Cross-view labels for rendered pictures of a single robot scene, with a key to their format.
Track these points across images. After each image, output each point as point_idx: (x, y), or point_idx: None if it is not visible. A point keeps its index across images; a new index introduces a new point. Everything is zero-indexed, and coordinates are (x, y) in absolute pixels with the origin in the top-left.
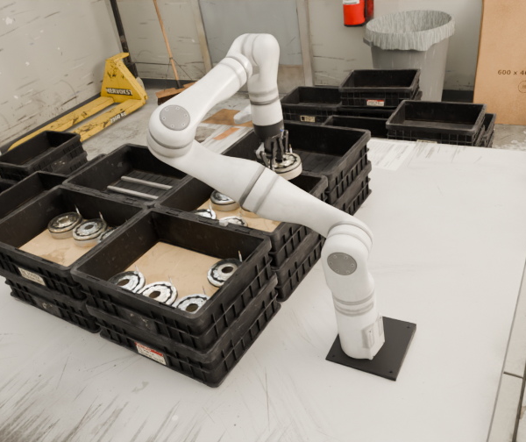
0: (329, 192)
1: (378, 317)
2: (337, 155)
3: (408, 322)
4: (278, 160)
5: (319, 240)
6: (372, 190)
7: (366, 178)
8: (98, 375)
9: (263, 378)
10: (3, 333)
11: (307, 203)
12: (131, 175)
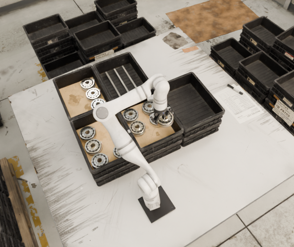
0: (184, 134)
1: (156, 202)
2: (211, 108)
3: (173, 205)
4: (162, 116)
5: (171, 148)
6: (218, 130)
7: (216, 126)
8: (70, 155)
9: (114, 192)
10: (52, 116)
11: (139, 162)
12: (127, 66)
